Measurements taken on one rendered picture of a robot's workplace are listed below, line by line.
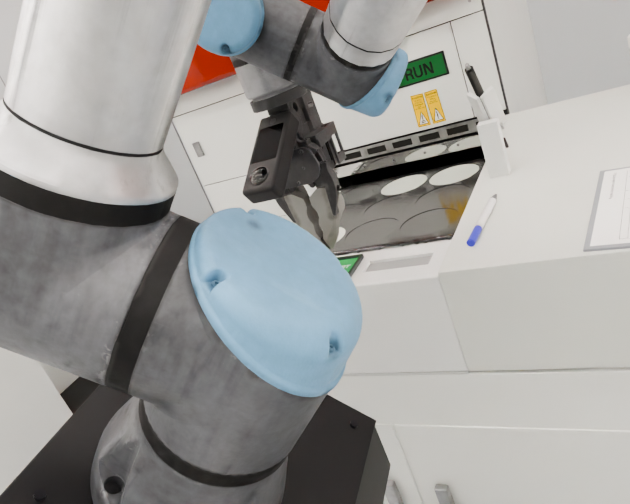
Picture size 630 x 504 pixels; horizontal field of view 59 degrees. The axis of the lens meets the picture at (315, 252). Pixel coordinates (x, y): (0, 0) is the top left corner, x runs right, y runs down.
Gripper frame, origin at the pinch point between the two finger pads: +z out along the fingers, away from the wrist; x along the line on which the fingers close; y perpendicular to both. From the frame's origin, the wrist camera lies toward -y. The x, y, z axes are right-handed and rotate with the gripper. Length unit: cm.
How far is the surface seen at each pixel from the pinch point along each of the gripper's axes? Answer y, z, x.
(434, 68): 58, -9, -4
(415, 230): 23.3, 10.7, -3.2
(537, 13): 207, 4, -10
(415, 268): -1.7, 4.6, -11.7
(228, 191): 58, 6, 58
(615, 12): 207, 13, -38
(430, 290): -4.3, 6.4, -13.8
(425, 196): 38.3, 10.7, -1.3
